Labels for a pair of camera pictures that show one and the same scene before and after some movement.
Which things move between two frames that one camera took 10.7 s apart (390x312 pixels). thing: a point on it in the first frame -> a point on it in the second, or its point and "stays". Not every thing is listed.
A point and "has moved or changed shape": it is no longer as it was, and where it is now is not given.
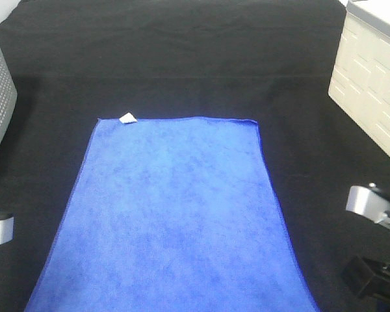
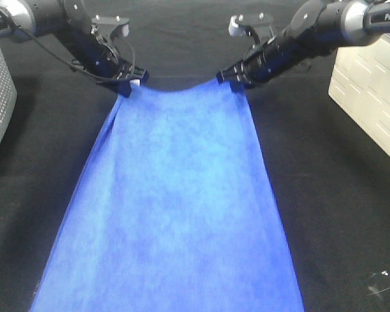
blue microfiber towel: [173, 214] has moved or changed shape
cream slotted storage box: [366, 82] stays
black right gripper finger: [356, 275] -> [226, 75]
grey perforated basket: [2, 95] stays
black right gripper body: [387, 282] -> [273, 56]
